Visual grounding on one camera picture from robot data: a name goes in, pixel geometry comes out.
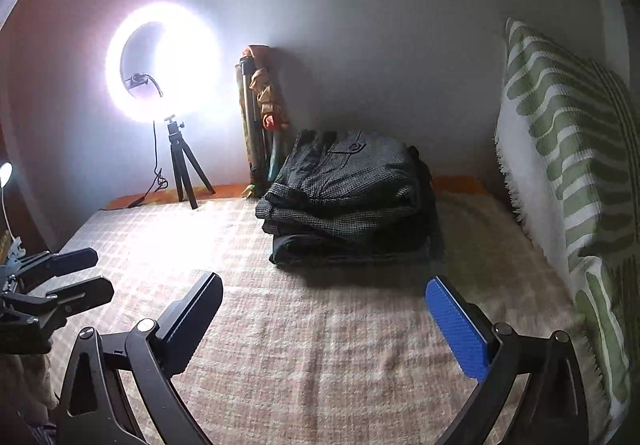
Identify green patterned white pillow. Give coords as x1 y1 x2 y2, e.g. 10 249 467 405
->
494 17 638 431

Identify black mini tripod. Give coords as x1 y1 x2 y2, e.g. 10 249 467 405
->
164 114 217 210

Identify person's dark clothing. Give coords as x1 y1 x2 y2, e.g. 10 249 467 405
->
0 355 61 445

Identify ring light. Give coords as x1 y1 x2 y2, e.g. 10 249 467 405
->
105 0 223 118

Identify white clip lamp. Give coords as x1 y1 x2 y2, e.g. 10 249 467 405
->
0 162 14 236

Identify grey folded tripod stick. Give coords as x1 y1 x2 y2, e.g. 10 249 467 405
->
238 56 266 176

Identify black phone holder clamp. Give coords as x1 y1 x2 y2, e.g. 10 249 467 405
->
125 71 166 98

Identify black power cable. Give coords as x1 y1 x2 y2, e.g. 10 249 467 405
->
127 120 168 210

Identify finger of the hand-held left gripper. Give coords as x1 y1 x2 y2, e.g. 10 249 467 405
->
17 247 99 292
27 276 115 328

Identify grey checked pants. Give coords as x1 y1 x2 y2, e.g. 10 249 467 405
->
255 129 426 246

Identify dark folded pants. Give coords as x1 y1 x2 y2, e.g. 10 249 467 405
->
269 232 443 269

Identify beige checked blanket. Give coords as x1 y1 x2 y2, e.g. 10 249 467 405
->
27 195 616 445

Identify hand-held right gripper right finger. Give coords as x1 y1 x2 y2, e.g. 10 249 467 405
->
425 276 590 445

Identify folded tripod with cloth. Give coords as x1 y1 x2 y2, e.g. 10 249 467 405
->
235 45 292 198

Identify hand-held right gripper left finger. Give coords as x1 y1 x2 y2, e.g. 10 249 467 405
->
52 271 224 445

